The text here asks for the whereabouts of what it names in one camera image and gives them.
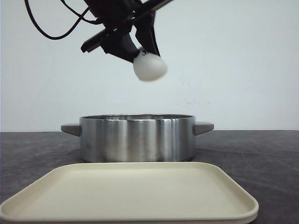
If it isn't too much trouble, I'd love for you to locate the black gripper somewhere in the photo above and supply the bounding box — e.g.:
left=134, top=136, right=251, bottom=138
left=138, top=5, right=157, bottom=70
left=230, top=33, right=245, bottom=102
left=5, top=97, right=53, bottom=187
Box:
left=81, top=0, right=170, bottom=63

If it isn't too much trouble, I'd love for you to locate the panda bun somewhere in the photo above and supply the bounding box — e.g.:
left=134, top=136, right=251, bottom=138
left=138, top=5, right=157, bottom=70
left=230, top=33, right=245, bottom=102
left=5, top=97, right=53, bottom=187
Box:
left=133, top=48, right=168, bottom=82

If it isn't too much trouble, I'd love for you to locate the stainless steel steamer pot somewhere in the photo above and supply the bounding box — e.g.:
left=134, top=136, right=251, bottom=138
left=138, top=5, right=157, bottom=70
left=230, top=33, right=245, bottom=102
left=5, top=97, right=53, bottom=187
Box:
left=61, top=114, right=214, bottom=162

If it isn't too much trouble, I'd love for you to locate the beige rectangular plastic tray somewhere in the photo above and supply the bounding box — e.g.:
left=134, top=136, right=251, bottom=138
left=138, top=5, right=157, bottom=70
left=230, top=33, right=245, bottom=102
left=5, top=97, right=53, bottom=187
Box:
left=0, top=162, right=259, bottom=224

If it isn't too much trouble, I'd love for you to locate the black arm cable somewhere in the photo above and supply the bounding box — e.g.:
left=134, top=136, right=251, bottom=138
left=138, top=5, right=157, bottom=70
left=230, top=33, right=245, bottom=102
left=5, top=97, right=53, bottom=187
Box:
left=24, top=0, right=103, bottom=40

